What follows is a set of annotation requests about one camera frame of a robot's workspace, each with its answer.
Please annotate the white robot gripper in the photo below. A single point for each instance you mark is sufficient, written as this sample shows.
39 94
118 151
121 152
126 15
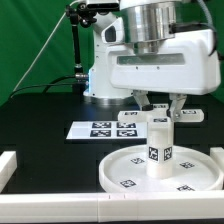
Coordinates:
182 65

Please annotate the white cross-shaped table base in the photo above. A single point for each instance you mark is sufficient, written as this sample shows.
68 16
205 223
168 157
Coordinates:
160 112

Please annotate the white round table top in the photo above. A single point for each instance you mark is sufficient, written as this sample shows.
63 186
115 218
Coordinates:
124 170

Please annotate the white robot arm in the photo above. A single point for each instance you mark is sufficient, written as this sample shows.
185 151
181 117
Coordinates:
140 47

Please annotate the white marker tag sheet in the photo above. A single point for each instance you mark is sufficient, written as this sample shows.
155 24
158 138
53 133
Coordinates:
106 130

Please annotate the white left barrier block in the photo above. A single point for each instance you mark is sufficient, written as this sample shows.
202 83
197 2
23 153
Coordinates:
8 165

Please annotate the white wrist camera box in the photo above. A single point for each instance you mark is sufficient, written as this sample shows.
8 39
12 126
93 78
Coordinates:
114 33

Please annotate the black rear camera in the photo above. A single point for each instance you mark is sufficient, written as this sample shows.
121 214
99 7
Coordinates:
103 5

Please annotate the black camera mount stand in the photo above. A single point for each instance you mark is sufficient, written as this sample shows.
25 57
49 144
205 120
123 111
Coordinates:
80 15

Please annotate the white front barrier rail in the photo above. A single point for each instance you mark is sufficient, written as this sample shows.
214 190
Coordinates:
106 207

